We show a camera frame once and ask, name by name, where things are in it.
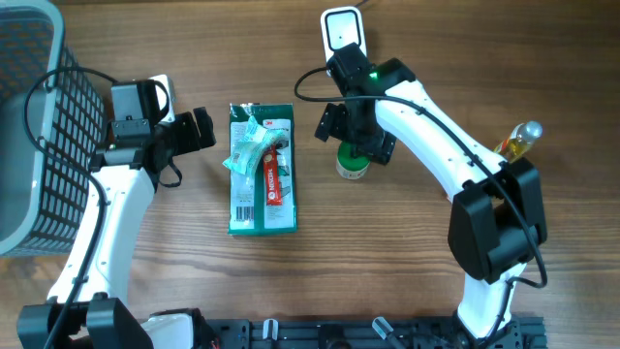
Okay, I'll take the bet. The small green white jar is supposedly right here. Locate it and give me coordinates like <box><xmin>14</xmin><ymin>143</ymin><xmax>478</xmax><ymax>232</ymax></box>
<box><xmin>336</xmin><ymin>142</ymin><xmax>370</xmax><ymax>180</ymax></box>

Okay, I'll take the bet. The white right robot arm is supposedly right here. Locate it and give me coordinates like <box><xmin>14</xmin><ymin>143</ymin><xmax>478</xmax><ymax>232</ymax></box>
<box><xmin>315</xmin><ymin>43</ymin><xmax>548</xmax><ymax>347</ymax></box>

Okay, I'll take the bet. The yellow liquid bottle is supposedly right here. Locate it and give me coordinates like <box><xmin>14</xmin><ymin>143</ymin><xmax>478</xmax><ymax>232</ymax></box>
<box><xmin>494</xmin><ymin>120</ymin><xmax>543</xmax><ymax>163</ymax></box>

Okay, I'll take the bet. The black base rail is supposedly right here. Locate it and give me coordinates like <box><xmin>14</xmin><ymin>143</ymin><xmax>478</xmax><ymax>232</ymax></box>
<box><xmin>202</xmin><ymin>314</ymin><xmax>485</xmax><ymax>349</ymax></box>

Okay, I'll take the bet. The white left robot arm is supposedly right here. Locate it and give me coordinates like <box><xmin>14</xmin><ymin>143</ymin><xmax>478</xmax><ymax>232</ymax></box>
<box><xmin>16</xmin><ymin>75</ymin><xmax>217</xmax><ymax>348</ymax></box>

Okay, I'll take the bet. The black plastic mesh basket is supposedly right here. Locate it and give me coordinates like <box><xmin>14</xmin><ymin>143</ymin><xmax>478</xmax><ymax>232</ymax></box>
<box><xmin>1</xmin><ymin>1</ymin><xmax>106</xmax><ymax>257</ymax></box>

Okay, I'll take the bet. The teal white small packet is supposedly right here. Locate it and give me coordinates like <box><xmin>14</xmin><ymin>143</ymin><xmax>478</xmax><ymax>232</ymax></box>
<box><xmin>223</xmin><ymin>116</ymin><xmax>287</xmax><ymax>176</ymax></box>

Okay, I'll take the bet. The red coffee stick sachet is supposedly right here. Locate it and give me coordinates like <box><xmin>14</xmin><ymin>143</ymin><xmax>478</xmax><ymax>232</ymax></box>
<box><xmin>263</xmin><ymin>145</ymin><xmax>283</xmax><ymax>206</ymax></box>

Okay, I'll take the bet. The green 3M glove package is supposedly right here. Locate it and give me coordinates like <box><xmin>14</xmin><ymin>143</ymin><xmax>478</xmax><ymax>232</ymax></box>
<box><xmin>227</xmin><ymin>104</ymin><xmax>297</xmax><ymax>237</ymax></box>

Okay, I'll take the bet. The white barcode scanner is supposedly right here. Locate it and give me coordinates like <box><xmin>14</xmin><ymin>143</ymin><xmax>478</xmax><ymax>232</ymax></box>
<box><xmin>320</xmin><ymin>6</ymin><xmax>367</xmax><ymax>61</ymax></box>

